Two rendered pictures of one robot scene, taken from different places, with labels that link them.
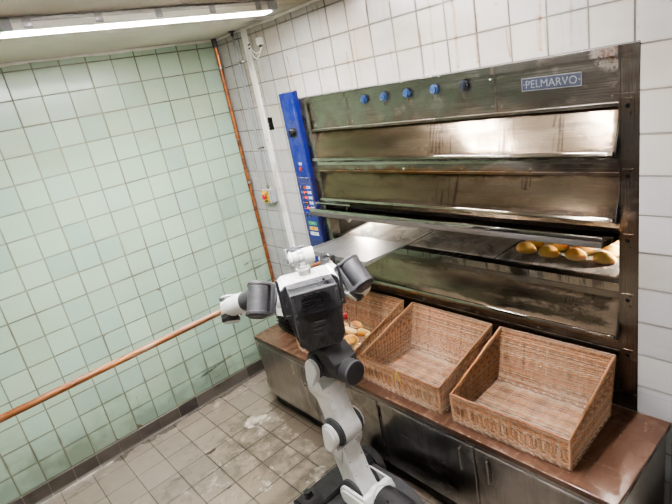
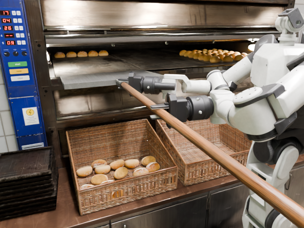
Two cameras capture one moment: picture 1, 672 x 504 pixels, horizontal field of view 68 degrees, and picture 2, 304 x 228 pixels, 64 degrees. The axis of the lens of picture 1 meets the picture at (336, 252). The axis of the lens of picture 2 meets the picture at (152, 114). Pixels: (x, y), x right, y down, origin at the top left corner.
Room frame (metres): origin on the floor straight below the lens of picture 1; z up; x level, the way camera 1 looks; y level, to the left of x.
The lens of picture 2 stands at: (2.29, 1.20, 1.48)
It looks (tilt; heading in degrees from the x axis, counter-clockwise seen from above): 20 degrees down; 286
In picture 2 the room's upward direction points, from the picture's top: straight up
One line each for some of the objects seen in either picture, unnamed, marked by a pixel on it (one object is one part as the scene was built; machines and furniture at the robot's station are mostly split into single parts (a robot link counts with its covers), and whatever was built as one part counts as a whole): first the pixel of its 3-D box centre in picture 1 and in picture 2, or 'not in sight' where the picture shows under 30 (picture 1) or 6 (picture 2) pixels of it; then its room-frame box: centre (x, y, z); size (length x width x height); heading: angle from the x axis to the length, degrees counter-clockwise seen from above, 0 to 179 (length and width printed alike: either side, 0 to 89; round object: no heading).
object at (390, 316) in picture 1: (349, 325); (119, 158); (2.83, 0.01, 0.72); 0.56 x 0.49 x 0.28; 39
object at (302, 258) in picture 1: (302, 258); (289, 26); (2.07, 0.15, 1.47); 0.10 x 0.07 x 0.09; 100
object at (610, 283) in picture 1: (444, 256); (182, 71); (2.56, -0.58, 1.16); 1.80 x 0.06 x 0.04; 38
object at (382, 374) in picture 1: (425, 352); (204, 141); (2.36, -0.37, 0.72); 0.56 x 0.49 x 0.28; 37
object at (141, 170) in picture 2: not in sight; (140, 172); (2.71, -0.03, 0.62); 0.10 x 0.07 x 0.05; 31
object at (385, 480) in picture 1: (367, 490); not in sight; (1.94, 0.08, 0.28); 0.21 x 0.20 x 0.13; 39
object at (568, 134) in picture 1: (427, 140); not in sight; (2.54, -0.56, 1.80); 1.79 x 0.11 x 0.19; 38
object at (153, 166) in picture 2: not in sight; (152, 166); (2.66, -0.12, 0.62); 0.10 x 0.07 x 0.06; 45
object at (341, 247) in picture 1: (354, 247); (110, 75); (2.92, -0.12, 1.19); 0.55 x 0.36 x 0.03; 39
